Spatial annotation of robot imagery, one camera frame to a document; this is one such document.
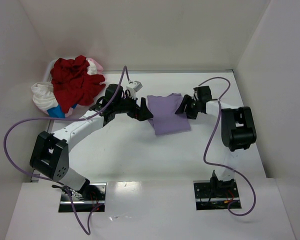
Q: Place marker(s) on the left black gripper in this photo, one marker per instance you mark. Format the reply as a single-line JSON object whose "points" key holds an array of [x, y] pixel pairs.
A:
{"points": [[137, 110]]}

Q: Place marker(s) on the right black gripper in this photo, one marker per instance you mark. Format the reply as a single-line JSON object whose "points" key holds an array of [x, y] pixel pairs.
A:
{"points": [[192, 107]]}

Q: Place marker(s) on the purple t-shirt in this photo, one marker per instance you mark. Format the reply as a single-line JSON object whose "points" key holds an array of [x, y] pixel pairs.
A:
{"points": [[165, 121]]}

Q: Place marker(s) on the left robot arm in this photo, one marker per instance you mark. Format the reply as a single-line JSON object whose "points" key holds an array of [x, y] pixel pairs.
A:
{"points": [[50, 155]]}

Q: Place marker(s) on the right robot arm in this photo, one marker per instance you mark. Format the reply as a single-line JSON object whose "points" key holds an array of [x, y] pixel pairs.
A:
{"points": [[238, 133]]}

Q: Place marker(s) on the pink t-shirt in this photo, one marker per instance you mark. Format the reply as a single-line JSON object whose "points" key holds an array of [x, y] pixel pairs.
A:
{"points": [[94, 67]]}

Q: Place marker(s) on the red t-shirt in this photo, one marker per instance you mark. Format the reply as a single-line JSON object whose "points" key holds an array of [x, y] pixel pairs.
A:
{"points": [[72, 85]]}

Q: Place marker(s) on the blue t-shirt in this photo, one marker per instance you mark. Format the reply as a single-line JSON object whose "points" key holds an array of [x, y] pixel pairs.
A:
{"points": [[57, 112]]}

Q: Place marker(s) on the white t-shirt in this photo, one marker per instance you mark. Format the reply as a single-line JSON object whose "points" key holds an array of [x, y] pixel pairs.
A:
{"points": [[43, 96]]}

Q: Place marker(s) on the white laundry basket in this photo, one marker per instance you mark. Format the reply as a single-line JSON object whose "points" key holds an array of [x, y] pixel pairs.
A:
{"points": [[47, 77]]}

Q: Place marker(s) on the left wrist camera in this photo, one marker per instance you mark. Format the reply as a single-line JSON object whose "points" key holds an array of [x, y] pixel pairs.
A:
{"points": [[132, 88]]}

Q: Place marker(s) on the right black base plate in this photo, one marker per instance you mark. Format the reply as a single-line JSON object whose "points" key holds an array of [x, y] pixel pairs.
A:
{"points": [[208, 199]]}

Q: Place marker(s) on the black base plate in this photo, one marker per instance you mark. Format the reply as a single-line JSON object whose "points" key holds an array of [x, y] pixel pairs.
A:
{"points": [[208, 199], [83, 203]]}

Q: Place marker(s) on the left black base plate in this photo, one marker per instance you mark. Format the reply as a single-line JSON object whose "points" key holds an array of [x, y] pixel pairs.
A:
{"points": [[83, 203]]}

